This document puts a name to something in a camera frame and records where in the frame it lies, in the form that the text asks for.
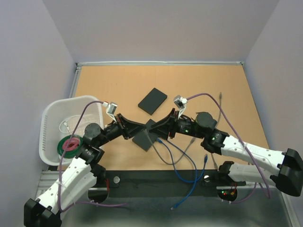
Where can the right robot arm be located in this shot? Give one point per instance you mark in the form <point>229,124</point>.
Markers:
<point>282,169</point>

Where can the black network switch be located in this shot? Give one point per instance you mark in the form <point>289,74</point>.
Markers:
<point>142,141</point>
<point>152,101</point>

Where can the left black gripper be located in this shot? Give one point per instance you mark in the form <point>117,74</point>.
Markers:
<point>130,127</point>

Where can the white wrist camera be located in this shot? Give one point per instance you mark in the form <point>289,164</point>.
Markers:
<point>181,103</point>
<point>110,109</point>

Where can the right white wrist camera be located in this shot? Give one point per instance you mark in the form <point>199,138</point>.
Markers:
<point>181,103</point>

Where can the coiled coloured cable spools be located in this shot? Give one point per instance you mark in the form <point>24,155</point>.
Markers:
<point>71,147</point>

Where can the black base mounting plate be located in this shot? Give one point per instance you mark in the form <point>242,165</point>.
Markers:
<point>158,183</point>

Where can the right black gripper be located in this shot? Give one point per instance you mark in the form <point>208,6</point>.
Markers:
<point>170,123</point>

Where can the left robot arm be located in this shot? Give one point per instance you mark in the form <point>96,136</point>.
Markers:
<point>79,176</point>

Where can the white plastic basket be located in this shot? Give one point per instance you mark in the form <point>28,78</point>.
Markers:
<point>59,120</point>

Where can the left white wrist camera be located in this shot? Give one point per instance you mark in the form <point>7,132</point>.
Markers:
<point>110,109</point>

